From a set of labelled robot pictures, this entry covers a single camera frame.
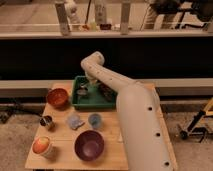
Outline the dark scrubbing brush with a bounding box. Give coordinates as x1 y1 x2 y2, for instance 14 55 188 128
76 84 89 97

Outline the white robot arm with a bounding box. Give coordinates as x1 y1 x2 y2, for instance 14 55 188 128
81 51 174 171

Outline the green plastic tray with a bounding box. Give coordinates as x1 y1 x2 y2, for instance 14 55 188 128
71 76 117 110

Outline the dark object in tray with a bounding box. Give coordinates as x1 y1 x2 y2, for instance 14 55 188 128
99 84 115 102

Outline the orange bowl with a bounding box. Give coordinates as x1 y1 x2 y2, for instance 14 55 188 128
46 88 69 108

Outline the small blue cup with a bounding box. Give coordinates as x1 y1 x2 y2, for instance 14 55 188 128
88 113 102 129

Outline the crumpled blue-grey cloth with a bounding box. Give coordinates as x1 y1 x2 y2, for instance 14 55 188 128
67 114 84 130

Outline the small metal cup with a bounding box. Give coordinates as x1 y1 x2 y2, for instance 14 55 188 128
40 115 53 130

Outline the purple bowl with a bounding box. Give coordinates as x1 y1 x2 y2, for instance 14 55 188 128
74 130 105 161

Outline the wooden table board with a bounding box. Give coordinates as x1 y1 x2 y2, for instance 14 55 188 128
24 81 179 171

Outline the white cup with orange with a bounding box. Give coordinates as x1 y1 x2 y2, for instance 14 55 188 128
32 137 52 158

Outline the yellow black stand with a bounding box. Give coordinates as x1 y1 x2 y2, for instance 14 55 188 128
177 97 213 143

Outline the white post right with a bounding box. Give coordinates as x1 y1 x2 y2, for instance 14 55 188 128
120 0 131 35

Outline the white post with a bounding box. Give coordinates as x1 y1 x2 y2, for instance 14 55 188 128
120 0 131 35
55 1 70 36

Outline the white post left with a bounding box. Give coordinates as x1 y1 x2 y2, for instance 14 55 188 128
55 1 70 36

